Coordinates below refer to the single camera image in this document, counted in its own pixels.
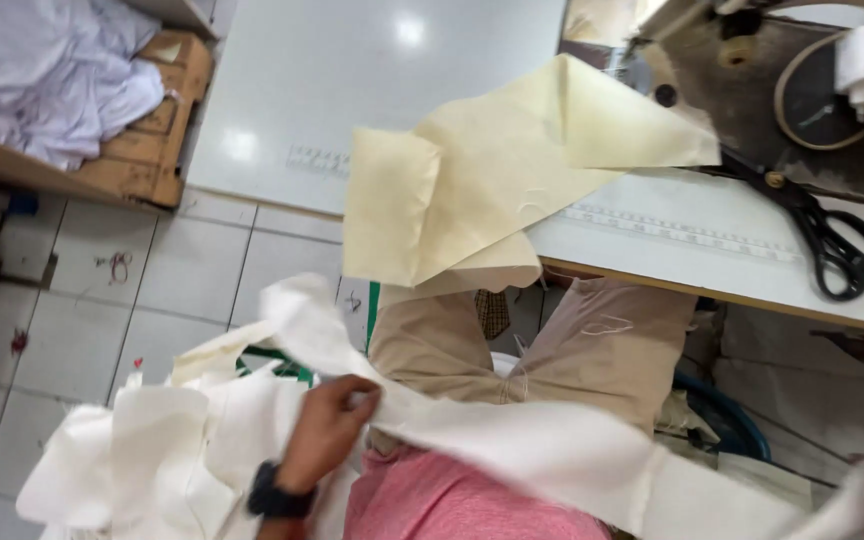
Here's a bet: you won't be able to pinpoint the checkered cloth scrap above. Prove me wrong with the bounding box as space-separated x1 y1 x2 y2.
474 288 513 341

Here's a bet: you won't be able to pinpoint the person's left hand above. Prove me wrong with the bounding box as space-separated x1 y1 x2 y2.
276 374 383 497

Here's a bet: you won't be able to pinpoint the blue hoop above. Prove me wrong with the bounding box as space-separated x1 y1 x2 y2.
670 370 773 463

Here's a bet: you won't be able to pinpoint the long white fabric strip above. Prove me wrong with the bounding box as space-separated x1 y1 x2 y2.
258 273 864 540

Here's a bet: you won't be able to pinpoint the tan trousers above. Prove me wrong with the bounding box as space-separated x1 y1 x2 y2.
366 276 700 454

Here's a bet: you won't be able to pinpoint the black fabric scissors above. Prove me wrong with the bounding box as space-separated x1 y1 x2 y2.
715 147 864 303

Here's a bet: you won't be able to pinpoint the pink shirt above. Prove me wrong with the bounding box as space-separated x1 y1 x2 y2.
342 442 615 540

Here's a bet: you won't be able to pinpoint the industrial sewing machine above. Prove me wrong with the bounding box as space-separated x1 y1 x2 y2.
558 0 864 213

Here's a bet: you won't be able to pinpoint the green metal frame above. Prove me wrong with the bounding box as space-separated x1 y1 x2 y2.
234 280 381 388

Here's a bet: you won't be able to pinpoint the beige drive belt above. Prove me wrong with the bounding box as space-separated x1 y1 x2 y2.
772 30 864 153

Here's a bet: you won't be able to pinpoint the cream fabric piece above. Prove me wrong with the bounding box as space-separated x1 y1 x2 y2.
341 52 723 307

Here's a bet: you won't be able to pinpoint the black wrist watch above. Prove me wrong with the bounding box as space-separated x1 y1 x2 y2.
246 459 319 521

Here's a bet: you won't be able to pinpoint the long white measuring tape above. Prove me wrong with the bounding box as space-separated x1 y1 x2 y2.
558 202 806 264

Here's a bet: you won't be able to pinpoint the heap of white fabric pieces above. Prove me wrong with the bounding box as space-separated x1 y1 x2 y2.
15 321 362 540

